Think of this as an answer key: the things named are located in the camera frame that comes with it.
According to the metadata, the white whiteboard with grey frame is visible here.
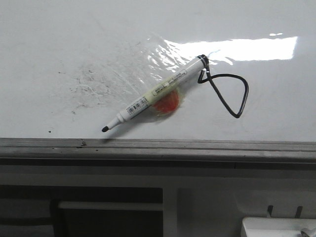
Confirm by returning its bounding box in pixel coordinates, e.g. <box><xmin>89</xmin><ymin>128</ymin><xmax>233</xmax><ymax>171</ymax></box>
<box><xmin>0</xmin><ymin>0</ymin><xmax>316</xmax><ymax>169</ymax></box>

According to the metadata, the orange round sticker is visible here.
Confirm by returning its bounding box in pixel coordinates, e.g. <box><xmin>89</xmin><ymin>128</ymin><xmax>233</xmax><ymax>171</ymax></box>
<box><xmin>152</xmin><ymin>89</ymin><xmax>181</xmax><ymax>116</ymax></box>

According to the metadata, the black cord loop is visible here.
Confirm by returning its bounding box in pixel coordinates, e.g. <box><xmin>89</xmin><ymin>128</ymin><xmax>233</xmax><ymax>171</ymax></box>
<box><xmin>197</xmin><ymin>54</ymin><xmax>249</xmax><ymax>119</ymax></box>

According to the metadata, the white whiteboard marker black tip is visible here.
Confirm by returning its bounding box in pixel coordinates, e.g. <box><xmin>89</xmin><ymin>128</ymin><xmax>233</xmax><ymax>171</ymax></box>
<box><xmin>102</xmin><ymin>54</ymin><xmax>208</xmax><ymax>132</ymax></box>

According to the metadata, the white plastic marker tray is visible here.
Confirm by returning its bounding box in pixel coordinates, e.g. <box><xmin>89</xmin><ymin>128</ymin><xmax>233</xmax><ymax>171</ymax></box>
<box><xmin>240</xmin><ymin>217</ymin><xmax>316</xmax><ymax>237</ymax></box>

